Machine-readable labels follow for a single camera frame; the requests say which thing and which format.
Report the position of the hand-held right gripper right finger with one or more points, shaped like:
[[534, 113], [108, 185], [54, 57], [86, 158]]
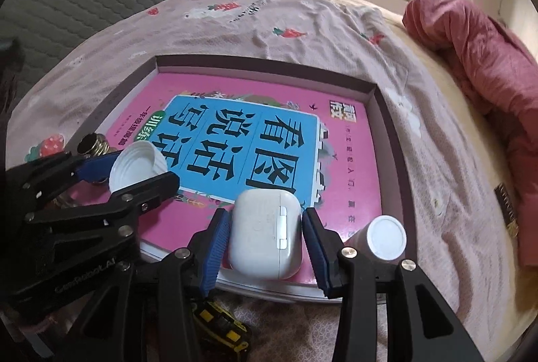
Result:
[[317, 257]]

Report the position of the beige mattress sheet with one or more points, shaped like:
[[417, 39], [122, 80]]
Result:
[[462, 126]]

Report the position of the brass lamp socket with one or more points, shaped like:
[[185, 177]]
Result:
[[90, 145]]

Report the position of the shallow cardboard box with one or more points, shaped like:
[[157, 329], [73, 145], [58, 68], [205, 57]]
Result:
[[395, 160]]

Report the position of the pink book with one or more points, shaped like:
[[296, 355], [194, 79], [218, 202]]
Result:
[[344, 160]]

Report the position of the black mattress label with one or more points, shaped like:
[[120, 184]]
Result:
[[506, 210]]

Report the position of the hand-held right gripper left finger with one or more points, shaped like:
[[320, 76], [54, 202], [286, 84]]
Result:
[[214, 257]]

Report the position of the small white bottle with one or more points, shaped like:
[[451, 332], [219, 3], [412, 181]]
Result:
[[384, 238]]

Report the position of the white earbuds case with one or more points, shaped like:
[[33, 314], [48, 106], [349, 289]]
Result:
[[256, 231]]

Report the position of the white plastic lid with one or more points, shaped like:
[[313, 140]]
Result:
[[134, 164]]

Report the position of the strawberry printed bed sheet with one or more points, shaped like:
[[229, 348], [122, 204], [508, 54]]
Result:
[[294, 21]]

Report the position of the black and yellow wristwatch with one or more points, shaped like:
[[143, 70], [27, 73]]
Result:
[[214, 318]]

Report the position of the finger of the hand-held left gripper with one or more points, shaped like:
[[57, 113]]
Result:
[[96, 168], [143, 189]]

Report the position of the pink quilt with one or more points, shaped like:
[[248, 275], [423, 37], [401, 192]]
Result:
[[483, 51]]

